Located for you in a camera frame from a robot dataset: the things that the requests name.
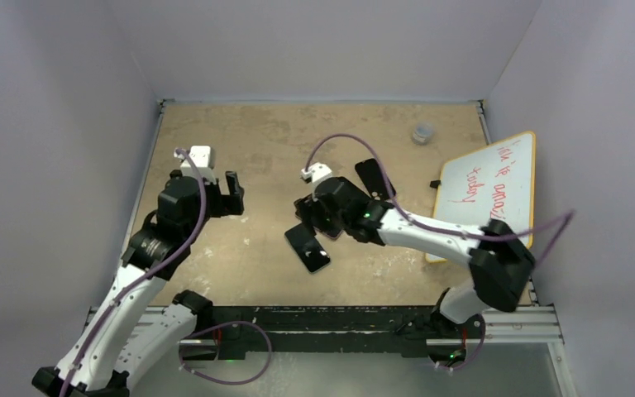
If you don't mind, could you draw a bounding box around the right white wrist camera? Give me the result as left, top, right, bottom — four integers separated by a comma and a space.
300, 162, 332, 184

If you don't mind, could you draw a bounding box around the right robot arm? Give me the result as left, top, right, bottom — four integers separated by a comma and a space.
298, 176, 536, 337

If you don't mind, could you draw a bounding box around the whiteboard with yellow frame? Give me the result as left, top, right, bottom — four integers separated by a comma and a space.
432, 131, 536, 232

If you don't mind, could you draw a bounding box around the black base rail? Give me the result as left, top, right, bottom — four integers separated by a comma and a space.
201, 305, 484, 360

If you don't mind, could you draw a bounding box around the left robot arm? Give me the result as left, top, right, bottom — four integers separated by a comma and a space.
31, 169, 244, 396

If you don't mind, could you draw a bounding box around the black phone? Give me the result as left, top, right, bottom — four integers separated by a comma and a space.
284, 224, 331, 274

